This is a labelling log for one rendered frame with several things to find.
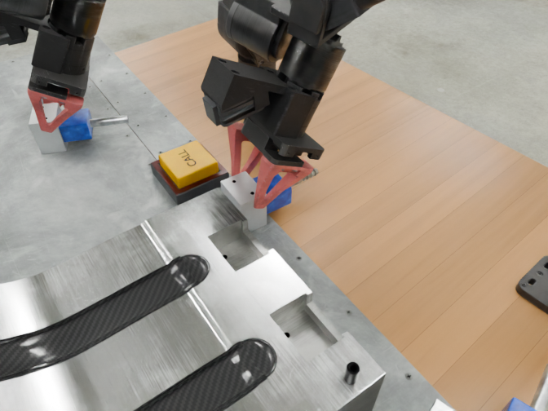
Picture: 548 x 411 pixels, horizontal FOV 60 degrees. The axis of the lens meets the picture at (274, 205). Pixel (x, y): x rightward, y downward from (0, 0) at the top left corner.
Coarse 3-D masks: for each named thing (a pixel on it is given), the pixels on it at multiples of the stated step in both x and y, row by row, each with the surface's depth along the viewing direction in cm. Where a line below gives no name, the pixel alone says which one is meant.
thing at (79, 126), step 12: (48, 108) 69; (60, 108) 71; (84, 108) 71; (36, 120) 67; (48, 120) 67; (72, 120) 69; (84, 120) 69; (96, 120) 71; (108, 120) 71; (120, 120) 71; (36, 132) 67; (48, 132) 68; (60, 132) 69; (72, 132) 69; (84, 132) 70; (48, 144) 69; (60, 144) 70
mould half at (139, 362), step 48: (144, 240) 47; (192, 240) 47; (0, 288) 42; (48, 288) 43; (96, 288) 43; (192, 288) 43; (240, 288) 43; (288, 288) 43; (0, 336) 38; (144, 336) 40; (192, 336) 40; (240, 336) 39; (0, 384) 35; (48, 384) 36; (96, 384) 37; (144, 384) 37; (288, 384) 36; (336, 384) 36
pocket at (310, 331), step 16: (288, 304) 42; (304, 304) 44; (288, 320) 43; (304, 320) 43; (320, 320) 42; (288, 336) 43; (304, 336) 42; (320, 336) 42; (336, 336) 41; (304, 352) 41; (320, 352) 41
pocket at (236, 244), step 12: (228, 228) 48; (240, 228) 49; (216, 240) 48; (228, 240) 49; (240, 240) 50; (252, 240) 49; (228, 252) 49; (240, 252) 49; (252, 252) 49; (264, 252) 47; (240, 264) 48
